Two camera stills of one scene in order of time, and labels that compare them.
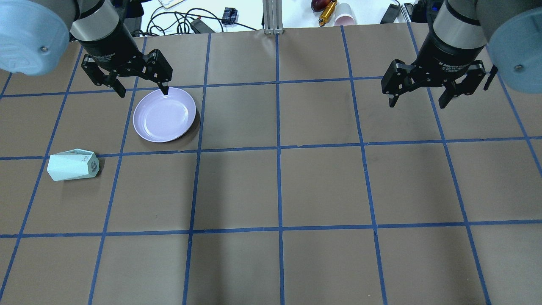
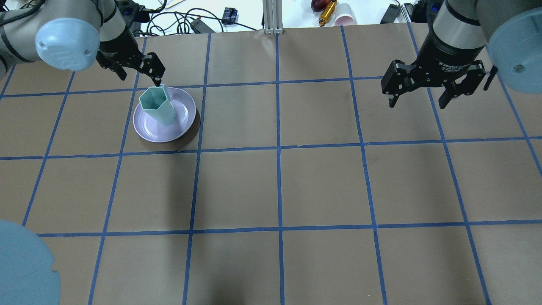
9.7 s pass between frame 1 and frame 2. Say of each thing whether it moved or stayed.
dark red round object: stayed
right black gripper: stayed
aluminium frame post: stayed
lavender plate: stayed
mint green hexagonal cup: moved
